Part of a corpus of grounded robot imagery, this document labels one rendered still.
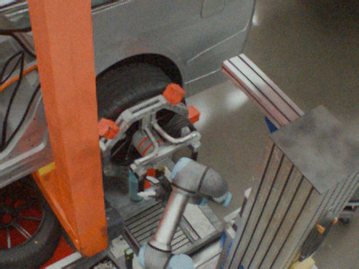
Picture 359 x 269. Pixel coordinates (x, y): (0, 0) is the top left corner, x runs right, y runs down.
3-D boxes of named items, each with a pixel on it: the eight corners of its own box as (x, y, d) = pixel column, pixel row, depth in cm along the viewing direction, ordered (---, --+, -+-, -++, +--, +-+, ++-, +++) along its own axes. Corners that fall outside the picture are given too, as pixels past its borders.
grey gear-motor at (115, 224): (94, 198, 368) (91, 168, 340) (127, 245, 348) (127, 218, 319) (72, 210, 363) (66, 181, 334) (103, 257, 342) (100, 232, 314)
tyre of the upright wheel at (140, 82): (148, 134, 355) (177, 54, 309) (168, 158, 343) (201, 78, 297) (58, 158, 320) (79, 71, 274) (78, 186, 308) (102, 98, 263)
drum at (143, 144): (151, 137, 310) (152, 121, 299) (172, 162, 300) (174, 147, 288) (130, 147, 306) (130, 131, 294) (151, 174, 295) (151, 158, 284)
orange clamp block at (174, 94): (169, 96, 292) (178, 84, 287) (177, 106, 288) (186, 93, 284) (160, 95, 287) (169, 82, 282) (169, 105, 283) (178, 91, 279)
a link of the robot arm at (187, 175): (160, 279, 237) (207, 167, 229) (131, 266, 241) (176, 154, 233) (167, 273, 249) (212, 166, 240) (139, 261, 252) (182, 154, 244)
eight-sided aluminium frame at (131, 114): (179, 144, 333) (184, 83, 288) (184, 151, 329) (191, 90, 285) (100, 183, 316) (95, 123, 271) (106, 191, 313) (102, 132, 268)
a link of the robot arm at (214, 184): (232, 174, 228) (234, 191, 275) (209, 165, 231) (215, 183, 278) (221, 199, 227) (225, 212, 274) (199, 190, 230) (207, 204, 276)
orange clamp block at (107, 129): (113, 120, 280) (102, 117, 273) (121, 130, 276) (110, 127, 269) (105, 130, 282) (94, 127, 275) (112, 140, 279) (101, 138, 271)
